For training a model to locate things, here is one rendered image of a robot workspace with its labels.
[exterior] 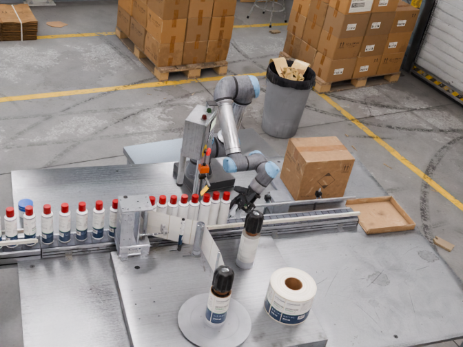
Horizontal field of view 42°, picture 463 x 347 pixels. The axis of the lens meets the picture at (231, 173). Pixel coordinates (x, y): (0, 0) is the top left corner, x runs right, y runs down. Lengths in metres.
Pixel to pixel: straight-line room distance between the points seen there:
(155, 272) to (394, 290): 1.15
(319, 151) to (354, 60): 3.47
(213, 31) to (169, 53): 0.51
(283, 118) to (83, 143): 1.78
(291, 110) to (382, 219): 2.24
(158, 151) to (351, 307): 1.48
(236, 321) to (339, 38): 4.33
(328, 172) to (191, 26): 3.26
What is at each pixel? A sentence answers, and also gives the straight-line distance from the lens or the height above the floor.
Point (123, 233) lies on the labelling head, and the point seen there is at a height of 1.02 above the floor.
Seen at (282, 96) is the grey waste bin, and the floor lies 0.44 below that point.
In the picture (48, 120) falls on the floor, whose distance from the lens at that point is 5.53.
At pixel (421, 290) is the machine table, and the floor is 0.83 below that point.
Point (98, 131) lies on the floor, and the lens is 5.39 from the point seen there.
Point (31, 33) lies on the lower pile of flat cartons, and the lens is 7.01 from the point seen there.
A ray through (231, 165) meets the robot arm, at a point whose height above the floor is 1.22.
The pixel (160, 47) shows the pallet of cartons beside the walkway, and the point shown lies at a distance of 6.20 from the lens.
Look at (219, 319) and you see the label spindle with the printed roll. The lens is 2.53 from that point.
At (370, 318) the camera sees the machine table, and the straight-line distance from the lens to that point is 2.90.
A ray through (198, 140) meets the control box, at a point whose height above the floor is 1.39.
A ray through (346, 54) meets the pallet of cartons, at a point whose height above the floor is 0.45.
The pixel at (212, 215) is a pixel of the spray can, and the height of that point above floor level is 0.97.
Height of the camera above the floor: 2.80
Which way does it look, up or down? 34 degrees down
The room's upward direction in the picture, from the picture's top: 11 degrees clockwise
